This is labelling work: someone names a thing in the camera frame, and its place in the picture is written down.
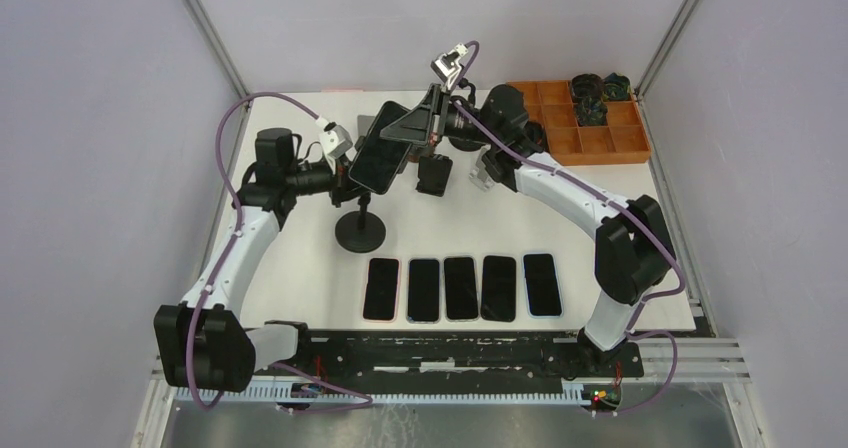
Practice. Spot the black phone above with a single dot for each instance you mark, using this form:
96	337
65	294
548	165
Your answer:
379	160
460	285
498	291

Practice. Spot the small black folding stand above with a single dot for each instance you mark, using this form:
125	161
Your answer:
433	174

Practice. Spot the white slotted cable duct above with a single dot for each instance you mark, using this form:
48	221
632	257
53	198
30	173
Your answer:
290	392

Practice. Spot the silver metal phone stand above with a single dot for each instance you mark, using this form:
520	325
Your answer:
482	173

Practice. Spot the black mounting base plate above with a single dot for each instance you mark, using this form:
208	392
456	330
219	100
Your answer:
421	362

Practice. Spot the pink case phone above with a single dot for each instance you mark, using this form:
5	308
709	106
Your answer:
381	290

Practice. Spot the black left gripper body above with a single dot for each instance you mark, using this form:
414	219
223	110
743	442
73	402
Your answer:
338	189

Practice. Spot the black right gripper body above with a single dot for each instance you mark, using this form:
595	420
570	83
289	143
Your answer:
446	119

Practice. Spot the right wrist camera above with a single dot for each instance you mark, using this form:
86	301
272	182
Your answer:
451	67

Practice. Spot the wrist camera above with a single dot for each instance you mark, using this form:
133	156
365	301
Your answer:
451	67
334	140

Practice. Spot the white case phone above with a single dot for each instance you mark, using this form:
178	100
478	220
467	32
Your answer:
542	286

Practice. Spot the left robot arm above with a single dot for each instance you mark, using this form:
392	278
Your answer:
202	343

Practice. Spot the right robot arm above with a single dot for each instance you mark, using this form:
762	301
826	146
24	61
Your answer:
633	250

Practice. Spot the clear acrylic phone stand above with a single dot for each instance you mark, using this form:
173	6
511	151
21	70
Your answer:
364	123

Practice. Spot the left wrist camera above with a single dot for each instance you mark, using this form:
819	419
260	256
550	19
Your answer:
334	140

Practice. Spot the tall black phone stand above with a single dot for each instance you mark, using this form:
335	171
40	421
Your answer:
460	131
360	231

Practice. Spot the wooden compartment tray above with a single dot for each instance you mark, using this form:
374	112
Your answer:
621	140

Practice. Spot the clear case phone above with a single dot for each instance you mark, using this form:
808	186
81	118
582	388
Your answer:
423	291

